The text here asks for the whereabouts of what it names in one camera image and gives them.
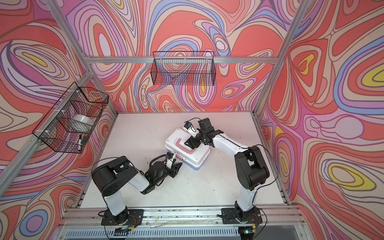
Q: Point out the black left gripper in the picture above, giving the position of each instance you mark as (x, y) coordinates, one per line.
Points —
(174, 172)

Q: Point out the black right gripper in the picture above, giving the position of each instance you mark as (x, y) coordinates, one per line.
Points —
(192, 142)

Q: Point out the white and blue tool box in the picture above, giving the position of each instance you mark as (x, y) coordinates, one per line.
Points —
(195, 158)

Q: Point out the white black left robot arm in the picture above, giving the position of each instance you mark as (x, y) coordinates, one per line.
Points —
(112, 176)

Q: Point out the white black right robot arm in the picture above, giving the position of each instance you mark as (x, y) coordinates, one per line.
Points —
(251, 167)

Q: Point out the black marker pen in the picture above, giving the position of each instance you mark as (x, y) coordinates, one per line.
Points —
(80, 143)

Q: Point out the silver tape roll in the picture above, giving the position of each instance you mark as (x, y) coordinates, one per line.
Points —
(83, 119)

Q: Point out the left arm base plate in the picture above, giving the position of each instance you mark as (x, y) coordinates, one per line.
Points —
(128, 217)

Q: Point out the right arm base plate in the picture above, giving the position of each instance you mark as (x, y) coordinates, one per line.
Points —
(237, 216)

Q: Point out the black wire basket back wall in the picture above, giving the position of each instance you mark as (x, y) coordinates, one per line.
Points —
(183, 68)

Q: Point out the black wire basket wall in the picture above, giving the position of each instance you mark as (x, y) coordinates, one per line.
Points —
(183, 68)
(60, 133)

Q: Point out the aluminium front rail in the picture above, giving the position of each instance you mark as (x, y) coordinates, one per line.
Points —
(206, 216)

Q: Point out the black wire basket left wall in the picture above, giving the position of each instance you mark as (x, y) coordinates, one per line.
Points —
(60, 133)

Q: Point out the aluminium corner frame post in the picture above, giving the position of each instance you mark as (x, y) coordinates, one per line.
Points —
(294, 26)

